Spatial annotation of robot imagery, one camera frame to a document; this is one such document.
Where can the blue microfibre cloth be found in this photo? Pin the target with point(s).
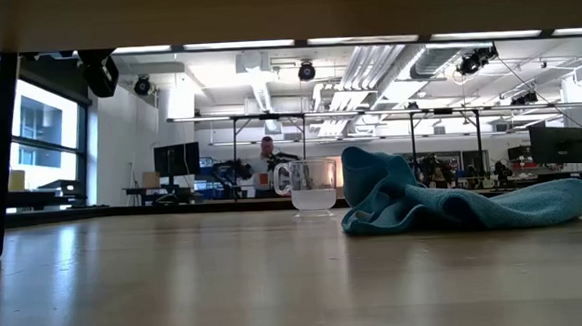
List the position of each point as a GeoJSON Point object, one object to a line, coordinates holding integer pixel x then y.
{"type": "Point", "coordinates": [423, 211]}

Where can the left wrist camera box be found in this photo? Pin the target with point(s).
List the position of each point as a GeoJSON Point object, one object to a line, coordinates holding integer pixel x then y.
{"type": "Point", "coordinates": [99, 75]}

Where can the black printer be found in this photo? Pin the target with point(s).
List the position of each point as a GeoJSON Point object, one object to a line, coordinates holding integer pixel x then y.
{"type": "Point", "coordinates": [63, 187]}

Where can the clear glass mug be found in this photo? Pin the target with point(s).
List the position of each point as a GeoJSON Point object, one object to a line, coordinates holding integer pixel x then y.
{"type": "Point", "coordinates": [315, 199]}

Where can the wooden shelf metal legs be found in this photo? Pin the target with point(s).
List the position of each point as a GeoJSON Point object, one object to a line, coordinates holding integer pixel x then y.
{"type": "Point", "coordinates": [283, 8]}

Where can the dark side desk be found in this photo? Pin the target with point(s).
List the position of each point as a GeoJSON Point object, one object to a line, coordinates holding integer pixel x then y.
{"type": "Point", "coordinates": [33, 199]}

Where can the dark monitor desk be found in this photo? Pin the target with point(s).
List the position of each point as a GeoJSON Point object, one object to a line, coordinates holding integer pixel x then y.
{"type": "Point", "coordinates": [138, 190]}

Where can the black window frame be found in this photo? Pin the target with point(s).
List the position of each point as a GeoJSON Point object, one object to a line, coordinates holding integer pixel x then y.
{"type": "Point", "coordinates": [85, 154]}

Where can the cardboard box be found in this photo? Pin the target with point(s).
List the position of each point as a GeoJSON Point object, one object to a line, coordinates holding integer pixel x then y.
{"type": "Point", "coordinates": [16, 181]}
{"type": "Point", "coordinates": [150, 180]}

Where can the large black monitor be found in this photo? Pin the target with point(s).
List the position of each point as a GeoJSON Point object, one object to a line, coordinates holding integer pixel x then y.
{"type": "Point", "coordinates": [557, 145]}

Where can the person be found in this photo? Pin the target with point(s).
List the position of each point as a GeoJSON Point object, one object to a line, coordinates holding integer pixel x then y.
{"type": "Point", "coordinates": [266, 145]}

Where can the black round ceiling fixture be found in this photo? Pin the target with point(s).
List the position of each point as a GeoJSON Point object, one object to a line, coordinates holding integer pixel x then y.
{"type": "Point", "coordinates": [306, 71]}
{"type": "Point", "coordinates": [142, 85]}

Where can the black table edge frame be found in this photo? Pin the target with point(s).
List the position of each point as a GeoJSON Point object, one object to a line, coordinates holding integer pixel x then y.
{"type": "Point", "coordinates": [99, 212]}

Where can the ceiling light strip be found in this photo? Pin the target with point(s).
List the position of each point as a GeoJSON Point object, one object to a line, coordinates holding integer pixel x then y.
{"type": "Point", "coordinates": [364, 40]}
{"type": "Point", "coordinates": [240, 45]}
{"type": "Point", "coordinates": [576, 31]}
{"type": "Point", "coordinates": [484, 35]}
{"type": "Point", "coordinates": [140, 49]}

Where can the black ceiling spotlight cluster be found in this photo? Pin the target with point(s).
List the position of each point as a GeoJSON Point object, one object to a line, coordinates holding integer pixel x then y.
{"type": "Point", "coordinates": [473, 63]}
{"type": "Point", "coordinates": [527, 98]}

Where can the black monitor on stand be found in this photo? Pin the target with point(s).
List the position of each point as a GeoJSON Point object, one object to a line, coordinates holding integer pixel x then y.
{"type": "Point", "coordinates": [176, 159]}

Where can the background black robot arm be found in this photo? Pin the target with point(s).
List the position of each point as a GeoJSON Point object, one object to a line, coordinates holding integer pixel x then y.
{"type": "Point", "coordinates": [286, 158]}
{"type": "Point", "coordinates": [236, 168]}

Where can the corrugated ventilation duct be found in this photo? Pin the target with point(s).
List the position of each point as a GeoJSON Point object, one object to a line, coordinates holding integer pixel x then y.
{"type": "Point", "coordinates": [430, 63]}

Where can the black background workstation frame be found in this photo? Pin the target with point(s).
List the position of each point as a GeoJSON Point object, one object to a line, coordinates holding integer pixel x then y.
{"type": "Point", "coordinates": [303, 132]}
{"type": "Point", "coordinates": [412, 141]}

